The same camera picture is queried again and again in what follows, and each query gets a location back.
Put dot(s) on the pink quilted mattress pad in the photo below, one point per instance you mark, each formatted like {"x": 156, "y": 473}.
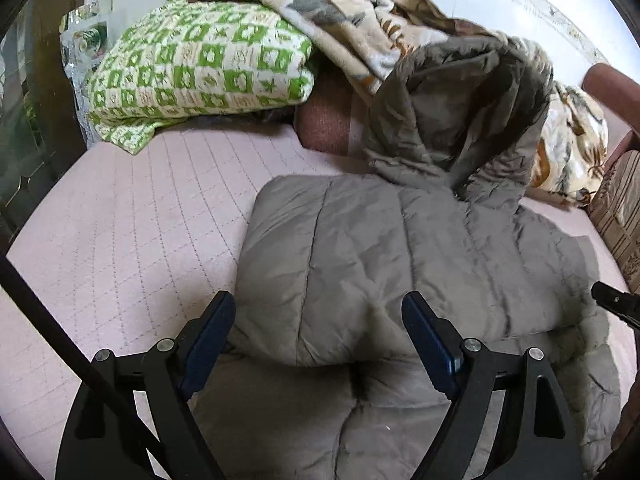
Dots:
{"x": 140, "y": 220}

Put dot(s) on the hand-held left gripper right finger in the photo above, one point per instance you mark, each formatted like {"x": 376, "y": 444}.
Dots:
{"x": 429, "y": 345}

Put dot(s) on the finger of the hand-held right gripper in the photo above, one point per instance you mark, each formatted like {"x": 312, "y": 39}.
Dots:
{"x": 617, "y": 305}

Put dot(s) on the glass door panel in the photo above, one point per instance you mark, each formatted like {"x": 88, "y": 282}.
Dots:
{"x": 22, "y": 125}

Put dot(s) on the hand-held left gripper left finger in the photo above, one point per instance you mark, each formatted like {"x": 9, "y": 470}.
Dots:
{"x": 210, "y": 345}

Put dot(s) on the green white patterned pillow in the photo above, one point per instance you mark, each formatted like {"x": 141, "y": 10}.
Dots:
{"x": 200, "y": 60}

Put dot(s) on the striped brown cushion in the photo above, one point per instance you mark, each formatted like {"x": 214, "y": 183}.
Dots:
{"x": 620, "y": 210}

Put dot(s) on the wooden door frame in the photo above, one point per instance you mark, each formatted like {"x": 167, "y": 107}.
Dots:
{"x": 60, "y": 35}

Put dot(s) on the beige floral blanket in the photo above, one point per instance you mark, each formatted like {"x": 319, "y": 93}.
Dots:
{"x": 325, "y": 5}

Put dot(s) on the clear plastic bag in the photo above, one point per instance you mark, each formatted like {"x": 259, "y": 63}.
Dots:
{"x": 82, "y": 45}

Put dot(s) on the brown pillow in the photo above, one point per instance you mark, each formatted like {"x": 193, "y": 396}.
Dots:
{"x": 325, "y": 120}

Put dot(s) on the grey puffer jacket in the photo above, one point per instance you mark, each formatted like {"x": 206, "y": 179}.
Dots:
{"x": 400, "y": 240}

